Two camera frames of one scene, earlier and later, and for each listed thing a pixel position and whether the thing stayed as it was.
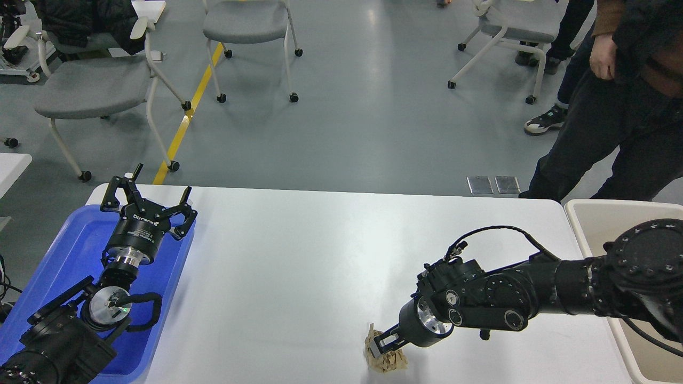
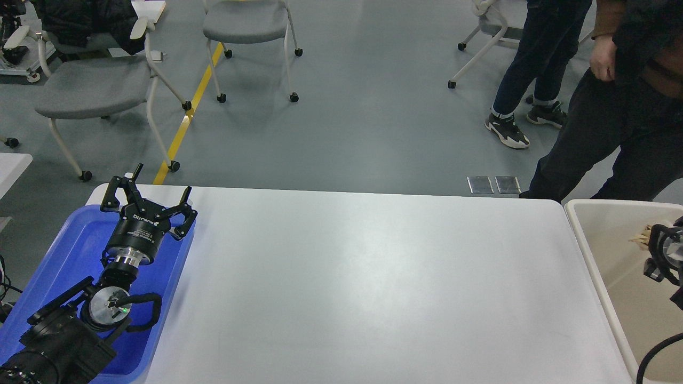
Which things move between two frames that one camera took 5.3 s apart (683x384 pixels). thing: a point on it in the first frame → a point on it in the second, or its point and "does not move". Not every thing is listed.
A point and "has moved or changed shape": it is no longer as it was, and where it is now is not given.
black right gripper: [417, 324] → [666, 245]
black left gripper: [142, 224] does not move
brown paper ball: [390, 362] has moved or changed shape
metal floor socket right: [507, 184] does not move
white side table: [12, 166] does not move
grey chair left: [83, 82] does not move
